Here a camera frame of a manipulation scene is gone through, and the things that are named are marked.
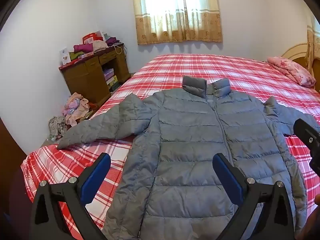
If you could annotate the grey patterned cloth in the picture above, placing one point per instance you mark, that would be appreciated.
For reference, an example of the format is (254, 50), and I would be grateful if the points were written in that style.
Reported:
(57, 127)

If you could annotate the dark wooden board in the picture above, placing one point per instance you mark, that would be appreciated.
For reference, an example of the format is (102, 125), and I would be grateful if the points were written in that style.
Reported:
(10, 160)

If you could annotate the red cardboard box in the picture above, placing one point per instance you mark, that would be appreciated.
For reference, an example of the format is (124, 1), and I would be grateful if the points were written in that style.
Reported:
(91, 38)

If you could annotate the purple folded clothes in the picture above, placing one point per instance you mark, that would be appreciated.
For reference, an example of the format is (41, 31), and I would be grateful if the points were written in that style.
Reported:
(112, 41)

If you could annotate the pink clothes pile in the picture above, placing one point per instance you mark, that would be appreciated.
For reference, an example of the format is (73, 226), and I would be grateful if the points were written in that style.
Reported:
(76, 108)

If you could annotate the white printed card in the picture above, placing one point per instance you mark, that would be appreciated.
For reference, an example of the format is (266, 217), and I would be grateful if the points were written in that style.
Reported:
(64, 56)

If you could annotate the brown wooden desk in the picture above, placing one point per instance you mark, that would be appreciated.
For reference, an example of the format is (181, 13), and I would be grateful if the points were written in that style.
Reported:
(82, 80)

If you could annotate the green folded cloth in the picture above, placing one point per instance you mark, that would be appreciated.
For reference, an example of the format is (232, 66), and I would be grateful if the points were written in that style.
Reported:
(76, 55)

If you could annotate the bed with red plaid sheet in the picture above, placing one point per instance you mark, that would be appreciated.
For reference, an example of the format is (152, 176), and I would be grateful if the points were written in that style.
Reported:
(200, 67)

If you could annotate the beige patterned window curtain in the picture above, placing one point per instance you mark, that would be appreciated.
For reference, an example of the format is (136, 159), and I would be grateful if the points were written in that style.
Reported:
(200, 27)

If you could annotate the purple flat box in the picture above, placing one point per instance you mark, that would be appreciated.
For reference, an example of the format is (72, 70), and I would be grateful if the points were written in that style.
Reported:
(108, 73)

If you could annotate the grey puffer jacket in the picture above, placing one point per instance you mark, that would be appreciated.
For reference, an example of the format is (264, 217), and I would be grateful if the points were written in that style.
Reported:
(190, 142)

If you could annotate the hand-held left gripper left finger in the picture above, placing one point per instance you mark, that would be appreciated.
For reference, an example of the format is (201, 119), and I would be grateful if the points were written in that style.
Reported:
(96, 177)

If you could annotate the magenta folded cloth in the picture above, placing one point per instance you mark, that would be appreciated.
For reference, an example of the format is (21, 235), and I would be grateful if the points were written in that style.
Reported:
(83, 48)

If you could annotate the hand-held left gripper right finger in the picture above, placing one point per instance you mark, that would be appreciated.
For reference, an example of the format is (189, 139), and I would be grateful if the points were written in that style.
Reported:
(226, 177)

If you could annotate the pale pink folded cloth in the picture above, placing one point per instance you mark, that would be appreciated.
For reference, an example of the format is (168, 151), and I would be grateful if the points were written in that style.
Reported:
(100, 46)

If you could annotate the pink floral folded quilt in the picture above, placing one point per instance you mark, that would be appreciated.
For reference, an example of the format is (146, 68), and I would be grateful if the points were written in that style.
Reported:
(292, 70)

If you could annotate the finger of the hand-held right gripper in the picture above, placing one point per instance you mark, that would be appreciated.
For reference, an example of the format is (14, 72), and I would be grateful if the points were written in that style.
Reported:
(306, 133)

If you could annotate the cream bed headboard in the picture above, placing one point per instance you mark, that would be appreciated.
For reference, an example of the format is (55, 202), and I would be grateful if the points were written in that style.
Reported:
(295, 51)

